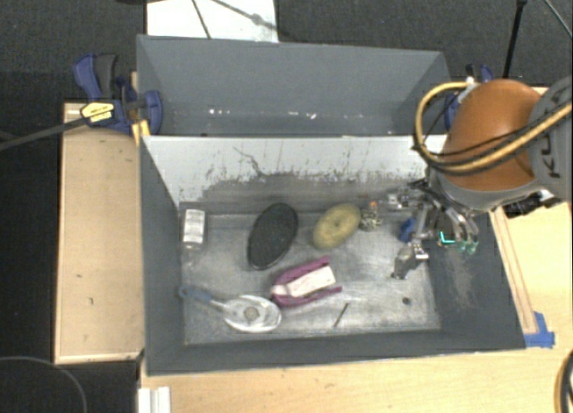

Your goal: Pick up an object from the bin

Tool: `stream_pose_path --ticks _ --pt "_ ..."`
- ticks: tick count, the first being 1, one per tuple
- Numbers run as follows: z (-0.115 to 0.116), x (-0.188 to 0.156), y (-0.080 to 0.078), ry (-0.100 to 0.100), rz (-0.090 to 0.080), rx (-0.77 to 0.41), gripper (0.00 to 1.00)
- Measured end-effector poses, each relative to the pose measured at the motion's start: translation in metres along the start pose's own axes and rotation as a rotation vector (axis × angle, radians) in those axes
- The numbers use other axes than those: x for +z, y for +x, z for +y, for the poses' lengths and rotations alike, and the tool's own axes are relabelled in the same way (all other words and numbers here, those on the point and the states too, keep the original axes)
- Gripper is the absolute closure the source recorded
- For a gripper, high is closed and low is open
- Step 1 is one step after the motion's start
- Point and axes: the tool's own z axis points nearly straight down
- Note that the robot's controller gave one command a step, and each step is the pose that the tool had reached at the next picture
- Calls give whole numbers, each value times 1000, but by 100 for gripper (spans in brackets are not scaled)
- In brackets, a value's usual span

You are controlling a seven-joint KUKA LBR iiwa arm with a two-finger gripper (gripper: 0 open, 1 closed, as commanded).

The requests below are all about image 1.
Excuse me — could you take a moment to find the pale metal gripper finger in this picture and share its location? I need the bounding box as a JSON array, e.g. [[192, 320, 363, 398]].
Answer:
[[385, 190, 424, 212], [392, 242, 432, 280]]

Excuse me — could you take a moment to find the small blue object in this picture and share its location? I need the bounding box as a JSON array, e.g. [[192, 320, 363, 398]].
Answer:
[[398, 218, 418, 243]]

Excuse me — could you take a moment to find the small speckled toy figure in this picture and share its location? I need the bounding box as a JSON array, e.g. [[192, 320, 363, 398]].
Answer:
[[359, 200, 382, 233]]

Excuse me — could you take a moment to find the yellow-green round sponge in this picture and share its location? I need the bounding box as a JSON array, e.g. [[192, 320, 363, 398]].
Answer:
[[312, 202, 363, 251]]

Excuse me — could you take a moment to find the thin brown stick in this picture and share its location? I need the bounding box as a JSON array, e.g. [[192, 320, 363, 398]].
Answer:
[[332, 303, 351, 329]]

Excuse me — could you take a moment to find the purple and white packet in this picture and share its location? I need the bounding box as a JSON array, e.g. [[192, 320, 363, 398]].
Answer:
[[269, 255, 344, 310]]

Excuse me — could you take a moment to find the grey metal bin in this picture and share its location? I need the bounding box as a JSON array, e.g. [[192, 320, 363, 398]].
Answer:
[[135, 33, 527, 377]]

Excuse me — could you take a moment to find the pale wood flat board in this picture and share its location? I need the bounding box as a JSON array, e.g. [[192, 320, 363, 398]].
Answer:
[[53, 101, 147, 366]]

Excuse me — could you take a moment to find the black cylinder on white bracket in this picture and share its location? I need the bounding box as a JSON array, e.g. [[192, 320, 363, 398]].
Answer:
[[500, 190, 561, 219]]

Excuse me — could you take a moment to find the clear spoon blue handle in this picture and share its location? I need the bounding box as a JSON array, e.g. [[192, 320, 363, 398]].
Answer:
[[178, 285, 284, 334]]

